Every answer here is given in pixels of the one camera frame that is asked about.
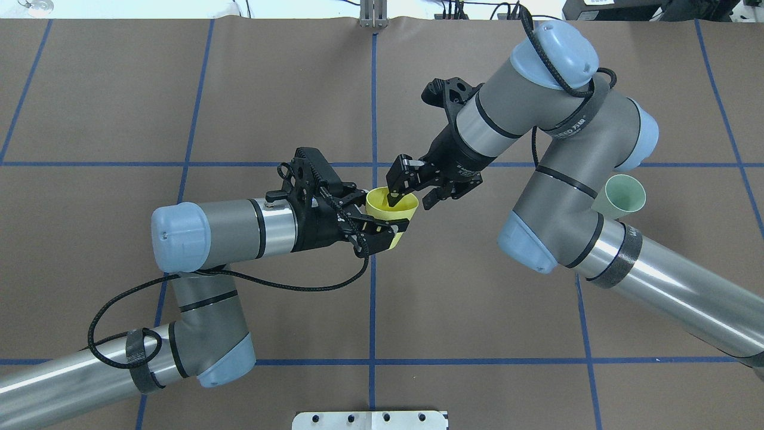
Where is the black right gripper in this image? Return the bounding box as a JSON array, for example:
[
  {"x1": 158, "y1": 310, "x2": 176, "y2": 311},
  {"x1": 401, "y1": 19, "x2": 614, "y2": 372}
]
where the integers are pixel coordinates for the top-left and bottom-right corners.
[{"x1": 386, "y1": 77, "x2": 482, "y2": 210}]

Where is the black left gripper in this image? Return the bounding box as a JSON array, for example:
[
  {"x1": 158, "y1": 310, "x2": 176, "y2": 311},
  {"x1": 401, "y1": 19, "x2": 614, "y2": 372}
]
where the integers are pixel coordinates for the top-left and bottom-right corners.
[{"x1": 266, "y1": 147, "x2": 410, "y2": 257}]

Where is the yellow plastic cup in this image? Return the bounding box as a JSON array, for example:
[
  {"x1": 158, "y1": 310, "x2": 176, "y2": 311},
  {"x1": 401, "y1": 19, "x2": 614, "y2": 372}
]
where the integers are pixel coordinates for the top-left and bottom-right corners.
[{"x1": 365, "y1": 187, "x2": 420, "y2": 221}]

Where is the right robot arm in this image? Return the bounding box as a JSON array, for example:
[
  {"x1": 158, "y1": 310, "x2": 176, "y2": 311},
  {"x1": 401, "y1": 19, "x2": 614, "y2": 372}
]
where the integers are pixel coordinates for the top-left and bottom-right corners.
[{"x1": 386, "y1": 17, "x2": 763, "y2": 377}]

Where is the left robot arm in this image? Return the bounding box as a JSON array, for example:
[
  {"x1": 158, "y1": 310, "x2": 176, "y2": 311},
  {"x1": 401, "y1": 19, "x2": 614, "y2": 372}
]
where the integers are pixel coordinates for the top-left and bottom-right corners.
[{"x1": 2, "y1": 147, "x2": 409, "y2": 429}]

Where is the green plastic cup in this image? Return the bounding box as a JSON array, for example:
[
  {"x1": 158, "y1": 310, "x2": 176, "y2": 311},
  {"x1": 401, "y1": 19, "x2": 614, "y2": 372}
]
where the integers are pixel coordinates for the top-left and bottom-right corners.
[{"x1": 592, "y1": 174, "x2": 646, "y2": 220}]

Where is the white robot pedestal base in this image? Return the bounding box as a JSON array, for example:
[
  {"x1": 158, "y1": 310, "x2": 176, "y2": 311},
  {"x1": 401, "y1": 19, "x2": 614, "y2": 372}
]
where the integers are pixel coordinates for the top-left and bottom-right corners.
[{"x1": 291, "y1": 410, "x2": 449, "y2": 429}]

